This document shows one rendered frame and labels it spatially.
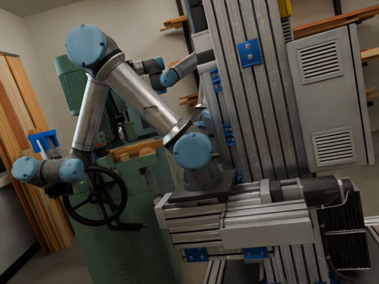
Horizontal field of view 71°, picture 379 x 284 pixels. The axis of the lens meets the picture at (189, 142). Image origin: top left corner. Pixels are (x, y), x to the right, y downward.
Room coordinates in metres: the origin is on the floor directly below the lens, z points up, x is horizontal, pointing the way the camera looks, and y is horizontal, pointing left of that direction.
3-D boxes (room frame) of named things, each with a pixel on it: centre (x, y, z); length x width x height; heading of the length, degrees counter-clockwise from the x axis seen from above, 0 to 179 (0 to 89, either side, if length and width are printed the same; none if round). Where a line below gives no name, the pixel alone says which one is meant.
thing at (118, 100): (1.74, 0.37, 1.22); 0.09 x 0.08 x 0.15; 4
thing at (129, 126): (1.71, 0.37, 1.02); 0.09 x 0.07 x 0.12; 94
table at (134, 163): (1.41, 0.49, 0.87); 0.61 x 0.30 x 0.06; 94
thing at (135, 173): (1.45, 0.50, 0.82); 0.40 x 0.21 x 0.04; 94
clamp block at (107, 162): (1.32, 0.48, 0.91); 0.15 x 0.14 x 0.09; 94
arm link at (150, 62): (1.45, 0.08, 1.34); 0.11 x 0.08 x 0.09; 94
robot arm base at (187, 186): (0.95, -0.01, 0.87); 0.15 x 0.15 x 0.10
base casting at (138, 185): (1.64, 0.52, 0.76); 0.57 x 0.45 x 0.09; 4
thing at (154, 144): (1.52, 0.45, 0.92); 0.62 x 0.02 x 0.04; 94
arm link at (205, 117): (1.43, -0.16, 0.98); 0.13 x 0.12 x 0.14; 24
